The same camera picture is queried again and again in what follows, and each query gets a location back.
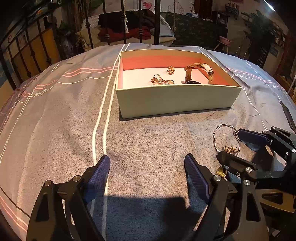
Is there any thin silver bangle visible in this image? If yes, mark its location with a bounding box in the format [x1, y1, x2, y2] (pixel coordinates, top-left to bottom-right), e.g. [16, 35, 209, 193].
[212, 124, 240, 156]

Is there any grey plaid bed sheet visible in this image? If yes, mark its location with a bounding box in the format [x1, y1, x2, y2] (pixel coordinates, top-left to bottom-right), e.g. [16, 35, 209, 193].
[1, 43, 295, 240]

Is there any open grey pink-lined box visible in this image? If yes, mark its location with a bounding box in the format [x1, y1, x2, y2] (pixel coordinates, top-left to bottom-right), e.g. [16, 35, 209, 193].
[115, 48, 242, 119]

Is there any gold flower brooch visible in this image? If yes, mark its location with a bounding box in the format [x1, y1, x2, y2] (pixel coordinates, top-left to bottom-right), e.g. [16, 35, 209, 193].
[166, 66, 175, 75]

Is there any gold rings cluster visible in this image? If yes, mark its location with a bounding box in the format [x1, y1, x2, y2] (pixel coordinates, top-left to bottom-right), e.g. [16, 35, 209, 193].
[151, 74, 175, 85]

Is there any dark green covered counter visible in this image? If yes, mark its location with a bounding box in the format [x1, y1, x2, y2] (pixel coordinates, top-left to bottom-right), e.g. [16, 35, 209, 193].
[162, 12, 228, 49]

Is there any red cloth on chair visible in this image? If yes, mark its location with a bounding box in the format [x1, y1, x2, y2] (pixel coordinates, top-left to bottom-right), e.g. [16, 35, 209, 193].
[98, 26, 152, 43]

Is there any white wicker swing chair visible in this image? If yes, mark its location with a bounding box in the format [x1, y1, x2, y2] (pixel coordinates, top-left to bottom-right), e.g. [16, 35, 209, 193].
[76, 9, 176, 47]

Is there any pink small stool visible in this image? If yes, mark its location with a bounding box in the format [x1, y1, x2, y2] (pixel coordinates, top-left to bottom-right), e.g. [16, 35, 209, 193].
[214, 36, 232, 54]

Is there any black iron bed frame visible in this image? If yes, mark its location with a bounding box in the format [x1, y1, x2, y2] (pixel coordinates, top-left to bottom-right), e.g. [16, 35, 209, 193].
[1, 1, 161, 90]

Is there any gold strap wrist watch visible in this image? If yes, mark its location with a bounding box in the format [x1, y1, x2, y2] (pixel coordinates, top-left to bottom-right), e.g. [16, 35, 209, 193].
[182, 62, 214, 84]

